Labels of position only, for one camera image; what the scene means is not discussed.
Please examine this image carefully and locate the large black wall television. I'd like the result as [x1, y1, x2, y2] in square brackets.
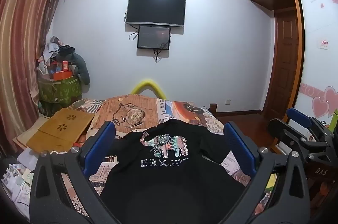
[125, 0, 186, 28]

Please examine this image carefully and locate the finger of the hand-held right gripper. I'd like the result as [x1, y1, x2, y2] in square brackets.
[268, 118, 332, 161]
[286, 108, 328, 132]

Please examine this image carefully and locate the striped curtain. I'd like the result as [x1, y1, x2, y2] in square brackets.
[0, 0, 70, 156]

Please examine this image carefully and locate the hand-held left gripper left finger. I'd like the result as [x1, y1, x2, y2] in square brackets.
[30, 121, 117, 224]

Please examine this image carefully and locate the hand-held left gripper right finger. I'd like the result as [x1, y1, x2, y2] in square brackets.
[219, 121, 311, 224]

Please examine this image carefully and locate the black printed t-shirt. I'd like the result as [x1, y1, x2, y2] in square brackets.
[102, 118, 247, 224]

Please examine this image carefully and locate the yellow foam tube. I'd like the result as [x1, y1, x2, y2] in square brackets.
[131, 78, 166, 100]

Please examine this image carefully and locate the printed blanket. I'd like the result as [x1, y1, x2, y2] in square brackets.
[62, 97, 280, 224]

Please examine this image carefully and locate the wooden wardrobe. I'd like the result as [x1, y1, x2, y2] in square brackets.
[244, 0, 338, 135]

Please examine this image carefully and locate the orange flat box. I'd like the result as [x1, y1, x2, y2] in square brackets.
[53, 71, 72, 81]

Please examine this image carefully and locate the pile of papers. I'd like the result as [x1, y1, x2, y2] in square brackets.
[0, 147, 40, 216]

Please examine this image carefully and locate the wooden door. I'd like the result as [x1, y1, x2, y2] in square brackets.
[263, 8, 299, 115]

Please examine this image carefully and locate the small black wall monitor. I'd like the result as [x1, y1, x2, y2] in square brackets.
[137, 25, 171, 51]

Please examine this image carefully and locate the wooden lap table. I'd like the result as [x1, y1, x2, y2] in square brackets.
[26, 108, 95, 154]

